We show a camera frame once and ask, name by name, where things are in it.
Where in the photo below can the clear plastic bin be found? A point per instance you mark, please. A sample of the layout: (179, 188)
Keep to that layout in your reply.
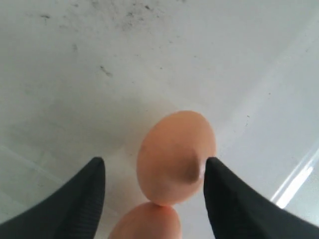
(85, 78)

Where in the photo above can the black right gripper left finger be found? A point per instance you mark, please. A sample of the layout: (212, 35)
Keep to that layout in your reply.
(72, 212)

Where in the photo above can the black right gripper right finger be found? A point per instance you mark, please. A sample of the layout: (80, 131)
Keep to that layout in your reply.
(237, 211)

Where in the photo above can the brown egg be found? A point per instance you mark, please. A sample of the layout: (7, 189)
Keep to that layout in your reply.
(148, 221)
(172, 157)

